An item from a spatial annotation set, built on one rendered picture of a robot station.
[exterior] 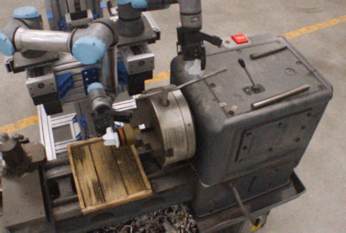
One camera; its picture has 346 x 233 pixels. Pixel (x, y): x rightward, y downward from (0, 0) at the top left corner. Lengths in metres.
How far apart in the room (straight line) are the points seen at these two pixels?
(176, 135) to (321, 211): 1.61
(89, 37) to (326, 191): 2.07
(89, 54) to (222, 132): 0.57
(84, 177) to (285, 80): 0.94
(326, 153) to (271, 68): 1.60
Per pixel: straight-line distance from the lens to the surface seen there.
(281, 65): 1.54
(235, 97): 1.34
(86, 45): 1.32
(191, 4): 1.17
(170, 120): 1.29
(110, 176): 1.54
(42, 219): 1.43
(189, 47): 1.21
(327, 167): 2.90
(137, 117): 1.39
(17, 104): 3.29
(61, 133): 2.65
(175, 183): 1.53
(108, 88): 1.67
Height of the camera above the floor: 2.17
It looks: 45 degrees down
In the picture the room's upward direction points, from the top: 2 degrees clockwise
